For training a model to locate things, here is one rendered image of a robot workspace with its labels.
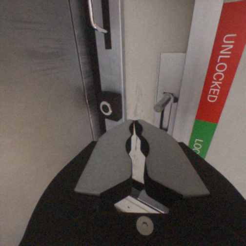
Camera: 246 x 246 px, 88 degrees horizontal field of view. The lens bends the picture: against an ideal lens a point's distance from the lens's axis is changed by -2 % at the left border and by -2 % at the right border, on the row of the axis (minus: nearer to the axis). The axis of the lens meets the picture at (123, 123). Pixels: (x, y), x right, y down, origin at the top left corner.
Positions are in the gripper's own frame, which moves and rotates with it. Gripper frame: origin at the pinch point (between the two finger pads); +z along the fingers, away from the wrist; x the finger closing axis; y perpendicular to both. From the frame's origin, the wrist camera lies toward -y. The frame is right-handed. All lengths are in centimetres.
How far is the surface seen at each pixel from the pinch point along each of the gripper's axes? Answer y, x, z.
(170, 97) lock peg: 1.5, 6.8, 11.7
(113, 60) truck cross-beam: -4.2, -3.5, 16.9
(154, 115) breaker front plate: 6.0, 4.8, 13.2
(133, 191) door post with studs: 34.9, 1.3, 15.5
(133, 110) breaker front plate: 6.0, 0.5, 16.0
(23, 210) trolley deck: 18.6, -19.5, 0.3
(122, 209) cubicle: 42.6, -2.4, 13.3
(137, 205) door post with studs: 35.0, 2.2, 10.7
